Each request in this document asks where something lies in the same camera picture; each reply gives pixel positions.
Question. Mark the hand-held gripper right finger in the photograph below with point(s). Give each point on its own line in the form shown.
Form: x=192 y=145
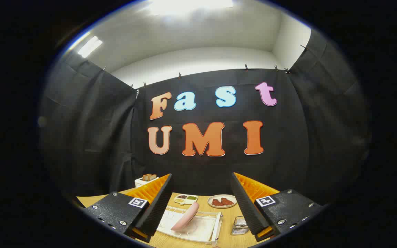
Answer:
x=246 y=210

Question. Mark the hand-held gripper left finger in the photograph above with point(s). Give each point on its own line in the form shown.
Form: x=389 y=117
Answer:
x=157 y=210

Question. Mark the pink plate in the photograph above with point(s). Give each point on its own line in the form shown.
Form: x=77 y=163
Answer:
x=186 y=217

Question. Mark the white plate with meat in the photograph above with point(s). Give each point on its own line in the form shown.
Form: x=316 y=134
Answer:
x=222 y=197

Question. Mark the white divided dish with beans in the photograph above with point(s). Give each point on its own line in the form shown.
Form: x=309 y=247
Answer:
x=185 y=199

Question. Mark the red meat piece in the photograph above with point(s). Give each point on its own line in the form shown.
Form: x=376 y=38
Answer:
x=227 y=201
x=217 y=203

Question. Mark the white toaster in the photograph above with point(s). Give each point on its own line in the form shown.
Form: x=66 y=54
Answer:
x=143 y=183

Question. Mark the toast slices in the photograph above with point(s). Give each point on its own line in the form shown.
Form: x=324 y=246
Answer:
x=148 y=177

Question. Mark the white drip tray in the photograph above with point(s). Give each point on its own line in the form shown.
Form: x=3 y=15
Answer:
x=202 y=229

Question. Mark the black backdrop cloth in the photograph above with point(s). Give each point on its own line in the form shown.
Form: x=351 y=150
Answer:
x=115 y=137

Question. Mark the rectangular ceiling light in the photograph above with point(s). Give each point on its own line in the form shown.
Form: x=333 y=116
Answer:
x=90 y=47

